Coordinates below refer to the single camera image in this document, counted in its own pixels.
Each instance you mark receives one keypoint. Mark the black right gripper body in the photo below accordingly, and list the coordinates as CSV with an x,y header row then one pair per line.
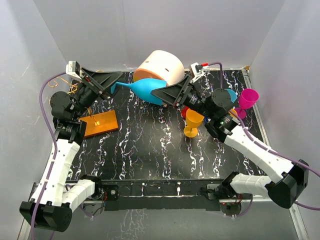
x,y
195,100

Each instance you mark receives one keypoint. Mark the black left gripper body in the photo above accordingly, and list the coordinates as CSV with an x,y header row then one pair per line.
x,y
86,97

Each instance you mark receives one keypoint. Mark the red wine glass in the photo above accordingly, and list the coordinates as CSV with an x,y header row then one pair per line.
x,y
184,112

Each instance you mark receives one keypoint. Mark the yellow wine glass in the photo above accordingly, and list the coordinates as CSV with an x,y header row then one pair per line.
x,y
233,112
193,121

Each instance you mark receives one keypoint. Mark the blue wine glass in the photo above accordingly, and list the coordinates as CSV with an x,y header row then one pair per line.
x,y
233,95
142,88

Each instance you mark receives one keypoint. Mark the pink wine glass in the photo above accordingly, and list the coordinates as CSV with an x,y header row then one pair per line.
x,y
246,100

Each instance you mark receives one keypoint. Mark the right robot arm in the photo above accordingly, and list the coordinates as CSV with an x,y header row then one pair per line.
x,y
283,181

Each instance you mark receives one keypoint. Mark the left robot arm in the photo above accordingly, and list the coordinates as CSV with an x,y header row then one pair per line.
x,y
51,206

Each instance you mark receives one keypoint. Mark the round three-drawer cabinet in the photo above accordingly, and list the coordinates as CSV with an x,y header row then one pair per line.
x,y
161,65

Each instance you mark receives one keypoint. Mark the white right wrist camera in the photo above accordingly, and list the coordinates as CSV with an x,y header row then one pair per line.
x,y
197,71

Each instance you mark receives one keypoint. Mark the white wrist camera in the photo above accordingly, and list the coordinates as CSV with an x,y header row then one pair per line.
x,y
74,69
197,71

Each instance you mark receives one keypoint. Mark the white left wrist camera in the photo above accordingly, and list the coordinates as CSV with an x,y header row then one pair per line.
x,y
74,69

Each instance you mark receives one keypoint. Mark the gold wire glass rack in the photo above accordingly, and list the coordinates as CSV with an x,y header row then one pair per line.
x,y
100,122

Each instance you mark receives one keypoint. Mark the black front mounting rail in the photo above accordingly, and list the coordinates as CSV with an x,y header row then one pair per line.
x,y
115,195

